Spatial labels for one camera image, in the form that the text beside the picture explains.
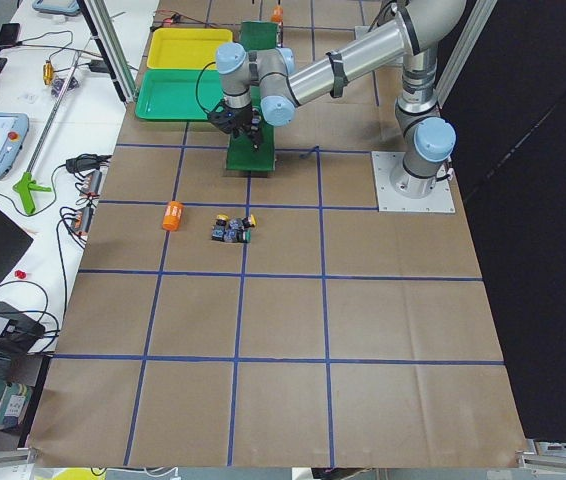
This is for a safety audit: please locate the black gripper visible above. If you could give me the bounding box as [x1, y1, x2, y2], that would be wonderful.
[207, 100, 264, 150]

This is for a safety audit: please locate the orange 4680 cylinder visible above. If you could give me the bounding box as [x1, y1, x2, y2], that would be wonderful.
[162, 201, 184, 232]
[271, 5, 283, 23]

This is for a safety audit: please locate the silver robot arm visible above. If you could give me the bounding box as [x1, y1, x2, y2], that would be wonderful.
[207, 1, 466, 199]

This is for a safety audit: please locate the green plastic tray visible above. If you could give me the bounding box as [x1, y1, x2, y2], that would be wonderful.
[135, 69, 222, 122]

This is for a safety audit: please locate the yellow push button upper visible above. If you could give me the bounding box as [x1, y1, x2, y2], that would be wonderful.
[228, 214, 257, 230]

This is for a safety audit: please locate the yellow push button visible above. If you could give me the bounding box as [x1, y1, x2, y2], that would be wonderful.
[228, 214, 257, 230]
[211, 214, 229, 242]

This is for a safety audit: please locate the green conveyor belt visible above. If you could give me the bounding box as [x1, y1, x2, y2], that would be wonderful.
[226, 21, 278, 173]

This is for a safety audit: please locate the yellow push button lower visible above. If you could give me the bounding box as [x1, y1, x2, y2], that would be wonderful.
[211, 214, 229, 242]

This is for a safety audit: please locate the green push button near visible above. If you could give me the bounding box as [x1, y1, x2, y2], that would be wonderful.
[223, 228, 251, 243]

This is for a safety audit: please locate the yellow plastic tray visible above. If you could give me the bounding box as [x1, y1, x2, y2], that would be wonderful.
[146, 28, 233, 70]

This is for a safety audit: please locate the orange 4680 cylinder on table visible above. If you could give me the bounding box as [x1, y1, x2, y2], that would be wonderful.
[162, 201, 184, 232]

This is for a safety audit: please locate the black power adapter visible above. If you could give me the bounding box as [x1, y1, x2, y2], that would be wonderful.
[65, 153, 111, 174]

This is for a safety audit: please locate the orange connector block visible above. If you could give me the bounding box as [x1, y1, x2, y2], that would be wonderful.
[72, 205, 94, 236]

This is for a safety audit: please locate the black phone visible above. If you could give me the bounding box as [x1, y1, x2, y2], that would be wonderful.
[0, 23, 21, 48]

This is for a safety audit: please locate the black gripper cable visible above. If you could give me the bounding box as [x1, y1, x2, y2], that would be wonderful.
[195, 59, 220, 116]

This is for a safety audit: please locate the red black wire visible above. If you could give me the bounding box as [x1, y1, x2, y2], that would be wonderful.
[158, 12, 244, 27]

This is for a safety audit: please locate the aluminium frame post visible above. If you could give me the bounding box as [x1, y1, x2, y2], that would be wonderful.
[77, 0, 137, 104]

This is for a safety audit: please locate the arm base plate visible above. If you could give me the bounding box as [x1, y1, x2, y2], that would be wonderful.
[371, 151, 456, 214]

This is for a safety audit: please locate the green handled reacher tool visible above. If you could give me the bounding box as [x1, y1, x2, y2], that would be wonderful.
[13, 52, 81, 216]

